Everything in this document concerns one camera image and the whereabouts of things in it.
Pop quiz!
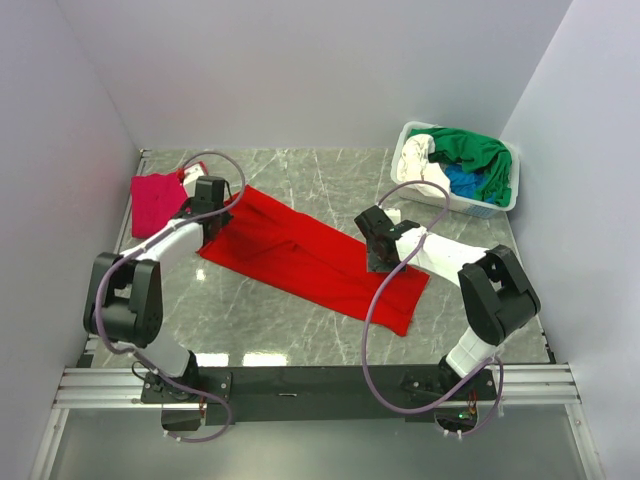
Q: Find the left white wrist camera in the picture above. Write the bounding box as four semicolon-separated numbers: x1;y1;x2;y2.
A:
177;165;207;188

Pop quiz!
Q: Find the white plastic laundry basket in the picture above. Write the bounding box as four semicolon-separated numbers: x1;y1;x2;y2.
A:
390;120;521;219

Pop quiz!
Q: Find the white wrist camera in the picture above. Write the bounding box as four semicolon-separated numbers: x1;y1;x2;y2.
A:
384;209;402;224
177;165;207;188

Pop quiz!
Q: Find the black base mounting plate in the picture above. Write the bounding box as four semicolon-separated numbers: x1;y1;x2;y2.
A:
141;365;497;426

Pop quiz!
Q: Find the folded magenta t-shirt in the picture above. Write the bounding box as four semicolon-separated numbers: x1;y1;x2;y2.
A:
130;169;188;239

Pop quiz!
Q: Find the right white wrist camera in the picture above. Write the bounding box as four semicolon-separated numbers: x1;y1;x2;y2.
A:
384;209;402;224

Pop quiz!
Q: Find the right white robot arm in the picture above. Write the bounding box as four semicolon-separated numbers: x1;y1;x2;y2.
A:
355;206;541;399

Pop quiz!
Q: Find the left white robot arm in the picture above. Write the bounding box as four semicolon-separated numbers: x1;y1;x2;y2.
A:
83;176;232;402

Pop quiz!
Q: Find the white t-shirt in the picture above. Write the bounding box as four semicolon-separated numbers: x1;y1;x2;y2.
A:
396;134;451;199

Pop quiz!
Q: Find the green t-shirt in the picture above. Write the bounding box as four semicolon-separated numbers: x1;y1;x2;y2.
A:
409;127;512;207

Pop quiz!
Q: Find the red t-shirt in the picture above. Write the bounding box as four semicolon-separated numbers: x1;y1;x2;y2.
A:
197;184;430;337

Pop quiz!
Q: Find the blue t-shirt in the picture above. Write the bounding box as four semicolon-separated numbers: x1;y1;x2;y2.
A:
444;164;495;204

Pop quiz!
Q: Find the aluminium frame rail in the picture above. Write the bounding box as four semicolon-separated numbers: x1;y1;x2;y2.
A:
52;364;581;410

